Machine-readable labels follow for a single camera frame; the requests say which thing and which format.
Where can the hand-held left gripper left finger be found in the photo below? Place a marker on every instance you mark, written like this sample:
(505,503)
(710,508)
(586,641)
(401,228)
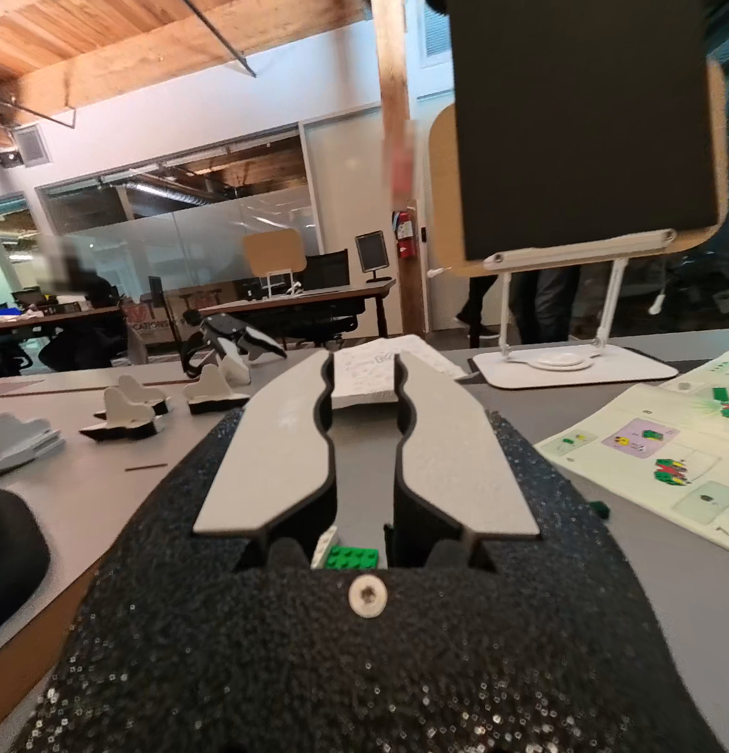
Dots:
(264,453)

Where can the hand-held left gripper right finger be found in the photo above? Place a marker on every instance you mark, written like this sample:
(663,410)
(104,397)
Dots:
(464,459)

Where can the grey desk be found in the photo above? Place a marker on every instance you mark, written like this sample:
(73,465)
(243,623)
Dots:
(135,500)

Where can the wooden background desk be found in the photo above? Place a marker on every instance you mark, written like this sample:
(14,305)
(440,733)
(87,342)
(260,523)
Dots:
(293,297)

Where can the white part on black base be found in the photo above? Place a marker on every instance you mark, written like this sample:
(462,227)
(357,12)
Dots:
(146,391)
(211,388)
(126,415)

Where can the white small brick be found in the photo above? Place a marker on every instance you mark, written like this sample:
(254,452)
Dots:
(326,547)

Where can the thin brown stick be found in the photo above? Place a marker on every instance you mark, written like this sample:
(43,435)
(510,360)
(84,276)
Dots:
(145,467)

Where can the white printed sheet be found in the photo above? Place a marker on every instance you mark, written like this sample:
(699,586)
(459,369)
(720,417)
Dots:
(364,382)

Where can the black and white gripper tool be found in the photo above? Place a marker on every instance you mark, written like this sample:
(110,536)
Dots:
(223,329)

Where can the green flat brick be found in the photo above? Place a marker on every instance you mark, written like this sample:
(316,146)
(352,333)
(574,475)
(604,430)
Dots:
(352,557)

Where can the dark green brick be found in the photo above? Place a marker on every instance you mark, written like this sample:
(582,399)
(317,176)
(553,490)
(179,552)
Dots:
(599,509)

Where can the brown cardboard box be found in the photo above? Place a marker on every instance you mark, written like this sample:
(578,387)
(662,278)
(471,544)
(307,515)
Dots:
(149,326)

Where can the brick instruction booklet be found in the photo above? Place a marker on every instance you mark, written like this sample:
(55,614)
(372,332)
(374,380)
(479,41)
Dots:
(635,465)

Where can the black office chair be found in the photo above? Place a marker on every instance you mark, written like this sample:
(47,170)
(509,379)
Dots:
(326,270)

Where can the black monitor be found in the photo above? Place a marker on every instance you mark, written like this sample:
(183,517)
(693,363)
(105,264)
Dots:
(156,291)

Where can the stand with wooden board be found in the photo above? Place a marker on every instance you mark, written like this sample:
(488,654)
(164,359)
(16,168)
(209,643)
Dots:
(274,253)

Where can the small stand with black board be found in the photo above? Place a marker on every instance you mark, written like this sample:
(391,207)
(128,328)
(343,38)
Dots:
(371,250)

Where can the red fire extinguisher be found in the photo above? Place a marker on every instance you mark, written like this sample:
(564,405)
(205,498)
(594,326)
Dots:
(404,232)

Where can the stack of grey flat parts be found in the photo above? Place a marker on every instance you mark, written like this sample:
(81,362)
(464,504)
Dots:
(17,438)

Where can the dark background table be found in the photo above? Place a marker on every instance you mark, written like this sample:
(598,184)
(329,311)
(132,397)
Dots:
(46,317)

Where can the black rounded object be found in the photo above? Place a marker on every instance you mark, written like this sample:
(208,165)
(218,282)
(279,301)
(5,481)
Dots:
(11,559)

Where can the white stand with black board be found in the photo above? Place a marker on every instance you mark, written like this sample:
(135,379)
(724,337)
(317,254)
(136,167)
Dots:
(576,117)

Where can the wooden column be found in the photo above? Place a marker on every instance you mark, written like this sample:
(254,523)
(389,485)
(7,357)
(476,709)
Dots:
(391,59)

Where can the wall air vent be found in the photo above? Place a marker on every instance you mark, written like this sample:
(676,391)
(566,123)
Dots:
(32,144)

